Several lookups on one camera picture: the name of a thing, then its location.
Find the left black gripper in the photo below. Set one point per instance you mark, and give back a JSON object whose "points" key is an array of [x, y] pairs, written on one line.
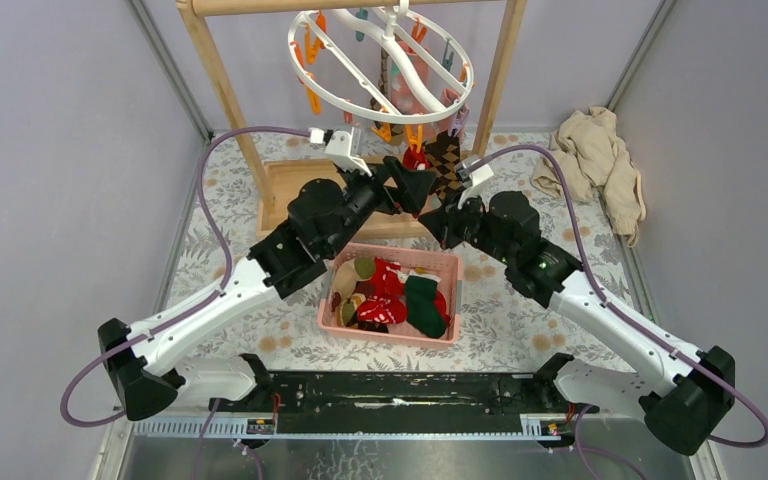
{"points": [[411, 184]]}

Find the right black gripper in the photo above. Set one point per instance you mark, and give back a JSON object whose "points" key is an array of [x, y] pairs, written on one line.
{"points": [[443, 224]]}

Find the plain red sock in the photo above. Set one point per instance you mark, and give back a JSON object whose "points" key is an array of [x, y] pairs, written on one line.
{"points": [[389, 279]]}

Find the dark green sock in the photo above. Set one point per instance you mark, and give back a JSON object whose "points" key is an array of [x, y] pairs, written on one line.
{"points": [[427, 309]]}

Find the brown beige argyle sock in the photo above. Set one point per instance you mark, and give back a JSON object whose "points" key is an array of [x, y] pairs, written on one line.
{"points": [[392, 134]]}

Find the red white patterned sock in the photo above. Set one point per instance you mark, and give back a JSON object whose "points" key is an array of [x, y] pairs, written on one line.
{"points": [[387, 310]]}

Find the black red yellow argyle sock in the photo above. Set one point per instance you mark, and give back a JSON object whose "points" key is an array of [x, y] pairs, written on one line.
{"points": [[368, 326]]}

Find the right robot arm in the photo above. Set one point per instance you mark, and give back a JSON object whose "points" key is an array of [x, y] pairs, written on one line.
{"points": [[676, 389]]}

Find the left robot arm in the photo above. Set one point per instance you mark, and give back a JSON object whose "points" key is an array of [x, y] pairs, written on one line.
{"points": [[150, 363]]}

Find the white round clip hanger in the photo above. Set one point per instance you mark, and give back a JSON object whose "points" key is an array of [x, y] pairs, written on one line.
{"points": [[364, 52]]}

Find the pink plastic basket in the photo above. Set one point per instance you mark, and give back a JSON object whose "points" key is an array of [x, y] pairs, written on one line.
{"points": [[448, 267]]}

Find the pink sock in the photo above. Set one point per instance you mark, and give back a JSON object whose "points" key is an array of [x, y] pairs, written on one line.
{"points": [[401, 96], [454, 124]]}

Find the pink sock rear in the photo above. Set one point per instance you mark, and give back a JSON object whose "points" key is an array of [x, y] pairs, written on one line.
{"points": [[401, 96]]}

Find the floral table mat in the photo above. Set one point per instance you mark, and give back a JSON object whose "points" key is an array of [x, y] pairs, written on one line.
{"points": [[499, 329]]}

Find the beige crumpled cloth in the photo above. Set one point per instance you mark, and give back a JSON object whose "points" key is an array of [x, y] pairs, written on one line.
{"points": [[594, 158]]}

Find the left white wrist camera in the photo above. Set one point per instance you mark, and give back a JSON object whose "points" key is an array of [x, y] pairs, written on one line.
{"points": [[341, 148]]}

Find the wooden hanger rack frame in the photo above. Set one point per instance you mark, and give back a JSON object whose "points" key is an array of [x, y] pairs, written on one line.
{"points": [[225, 86]]}

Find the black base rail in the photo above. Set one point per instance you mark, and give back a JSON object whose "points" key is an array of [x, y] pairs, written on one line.
{"points": [[333, 403]]}

